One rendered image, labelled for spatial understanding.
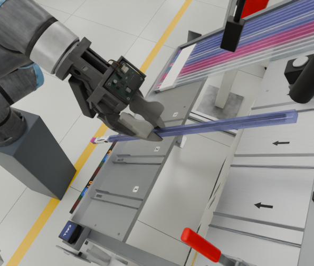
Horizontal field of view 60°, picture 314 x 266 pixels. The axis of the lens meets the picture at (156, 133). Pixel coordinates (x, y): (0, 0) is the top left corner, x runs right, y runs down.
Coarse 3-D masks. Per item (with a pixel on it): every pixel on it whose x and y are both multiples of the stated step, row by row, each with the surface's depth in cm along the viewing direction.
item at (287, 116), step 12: (216, 120) 41; (228, 120) 39; (240, 120) 37; (252, 120) 36; (264, 120) 34; (276, 120) 33; (288, 120) 32; (156, 132) 50; (168, 132) 48; (180, 132) 46; (192, 132) 44
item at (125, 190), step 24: (168, 96) 79; (192, 96) 70; (168, 120) 69; (144, 144) 70; (168, 144) 63; (120, 168) 70; (144, 168) 63; (120, 192) 63; (144, 192) 57; (96, 216) 63; (120, 216) 57; (120, 240) 52
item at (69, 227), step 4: (68, 224) 60; (72, 224) 58; (64, 228) 60; (68, 228) 59; (72, 228) 58; (64, 232) 58; (68, 232) 58; (60, 236) 58; (64, 236) 57; (68, 236) 56
